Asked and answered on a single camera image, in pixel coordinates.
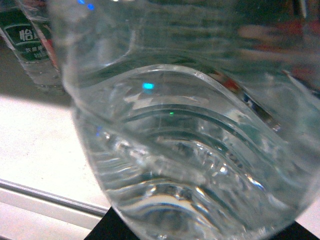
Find water bottle green logo label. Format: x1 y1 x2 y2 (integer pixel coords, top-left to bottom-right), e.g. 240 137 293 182
0 0 66 95

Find clear water bottle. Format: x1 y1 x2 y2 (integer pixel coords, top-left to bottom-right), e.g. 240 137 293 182
48 0 320 240

